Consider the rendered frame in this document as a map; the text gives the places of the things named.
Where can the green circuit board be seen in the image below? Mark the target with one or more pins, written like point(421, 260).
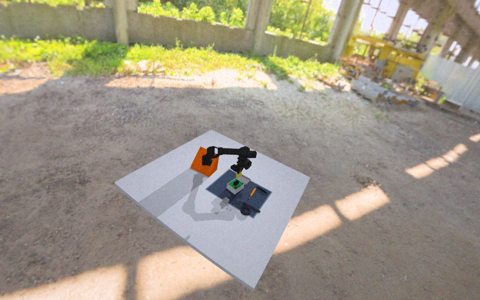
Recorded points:
point(238, 185)

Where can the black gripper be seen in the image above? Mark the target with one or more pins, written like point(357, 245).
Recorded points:
point(237, 167)

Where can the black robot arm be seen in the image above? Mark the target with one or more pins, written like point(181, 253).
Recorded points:
point(243, 152)

